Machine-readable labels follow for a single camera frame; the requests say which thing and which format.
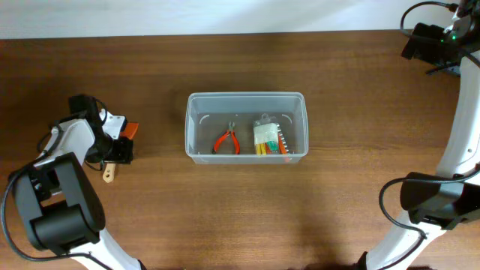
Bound orange scraper wooden handle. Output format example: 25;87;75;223
103;122;139;183

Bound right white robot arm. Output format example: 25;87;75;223
353;0;479;269

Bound orange screwdriver bit holder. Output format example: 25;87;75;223
274;122;290;155

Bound clear plastic container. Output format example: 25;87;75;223
185;91;309;164

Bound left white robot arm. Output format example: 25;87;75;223
1;94;145;269

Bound clear box coloured plugs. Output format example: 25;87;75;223
253;113;281;155

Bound orange handled pliers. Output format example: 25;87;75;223
211;121;241;155

